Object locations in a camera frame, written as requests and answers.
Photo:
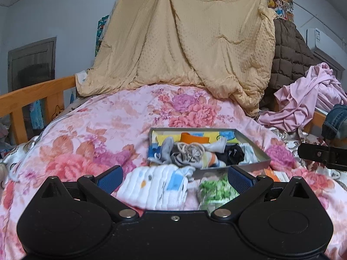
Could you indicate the blue jeans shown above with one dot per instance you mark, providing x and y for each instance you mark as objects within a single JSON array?
[{"x": 336, "y": 122}]

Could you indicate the wooden bed rail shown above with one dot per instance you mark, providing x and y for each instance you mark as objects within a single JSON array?
[
  {"x": 317, "y": 122},
  {"x": 32, "y": 89}
]

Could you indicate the pink floral blanket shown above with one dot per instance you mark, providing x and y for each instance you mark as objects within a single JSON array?
[{"x": 108, "y": 119}]

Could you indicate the brown quilted jacket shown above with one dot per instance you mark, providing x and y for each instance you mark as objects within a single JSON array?
[{"x": 290, "y": 59}]

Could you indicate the pink cloth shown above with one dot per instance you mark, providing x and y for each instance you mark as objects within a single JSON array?
[{"x": 298, "y": 100}]

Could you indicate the yellow quilt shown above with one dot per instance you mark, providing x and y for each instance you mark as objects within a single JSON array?
[{"x": 176, "y": 46}]

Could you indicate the grey sock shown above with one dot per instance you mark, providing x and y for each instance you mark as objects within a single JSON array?
[{"x": 166, "y": 149}]

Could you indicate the orange blue striped sock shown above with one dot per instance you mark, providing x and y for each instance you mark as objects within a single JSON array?
[{"x": 211, "y": 159}]

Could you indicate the teal wall poster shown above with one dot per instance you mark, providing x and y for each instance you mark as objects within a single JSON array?
[{"x": 101, "y": 32}]

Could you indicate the black sock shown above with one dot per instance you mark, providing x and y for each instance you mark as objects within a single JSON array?
[{"x": 230, "y": 154}]

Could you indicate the green printed plastic bag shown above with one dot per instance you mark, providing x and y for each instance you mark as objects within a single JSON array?
[{"x": 214, "y": 192}]

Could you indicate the orange and white carton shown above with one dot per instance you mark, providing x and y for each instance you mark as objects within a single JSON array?
[{"x": 276, "y": 174}]

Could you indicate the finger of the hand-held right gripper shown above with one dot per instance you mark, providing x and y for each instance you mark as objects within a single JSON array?
[{"x": 322, "y": 154}]

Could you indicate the grey door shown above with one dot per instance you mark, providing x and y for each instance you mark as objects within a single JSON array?
[{"x": 32, "y": 62}]

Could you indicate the blue printed poster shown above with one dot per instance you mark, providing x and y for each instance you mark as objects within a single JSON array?
[{"x": 35, "y": 113}]

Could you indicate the gold ornate patterned sheet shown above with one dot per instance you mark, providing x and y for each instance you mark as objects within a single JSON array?
[{"x": 292, "y": 140}]

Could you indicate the grey tray with cartoon lining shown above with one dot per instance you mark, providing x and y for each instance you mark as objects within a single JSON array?
[{"x": 261, "y": 162}]

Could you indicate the white air conditioner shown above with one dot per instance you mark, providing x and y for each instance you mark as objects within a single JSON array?
[{"x": 325, "y": 40}]

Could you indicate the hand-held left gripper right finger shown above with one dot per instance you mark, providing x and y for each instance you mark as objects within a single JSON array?
[{"x": 240, "y": 180}]

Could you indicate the white quilted muslin cloth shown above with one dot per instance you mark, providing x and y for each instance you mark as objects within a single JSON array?
[{"x": 151, "y": 187}]

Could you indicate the white sock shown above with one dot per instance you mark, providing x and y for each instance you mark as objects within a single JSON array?
[{"x": 219, "y": 145}]

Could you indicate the colourful cartoon wall posters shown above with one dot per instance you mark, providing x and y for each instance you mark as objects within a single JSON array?
[{"x": 282, "y": 2}]

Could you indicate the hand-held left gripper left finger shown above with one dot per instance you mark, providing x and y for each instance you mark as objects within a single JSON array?
[{"x": 109, "y": 180}]

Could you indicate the blue cloth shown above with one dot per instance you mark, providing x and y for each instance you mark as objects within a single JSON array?
[{"x": 154, "y": 151}]

